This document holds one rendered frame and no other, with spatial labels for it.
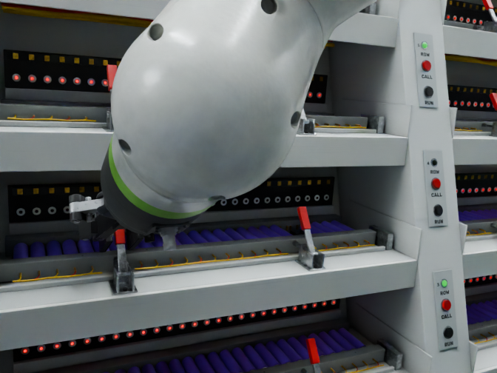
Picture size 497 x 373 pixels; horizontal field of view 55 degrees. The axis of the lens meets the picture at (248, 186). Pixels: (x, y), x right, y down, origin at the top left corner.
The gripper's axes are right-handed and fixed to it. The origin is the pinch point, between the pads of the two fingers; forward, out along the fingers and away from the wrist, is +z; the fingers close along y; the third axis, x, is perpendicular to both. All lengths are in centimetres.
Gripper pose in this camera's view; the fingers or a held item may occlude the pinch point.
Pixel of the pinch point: (120, 234)
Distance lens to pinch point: 60.7
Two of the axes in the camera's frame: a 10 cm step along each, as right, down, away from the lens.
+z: -3.9, 3.0, 8.7
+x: -1.5, -9.5, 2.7
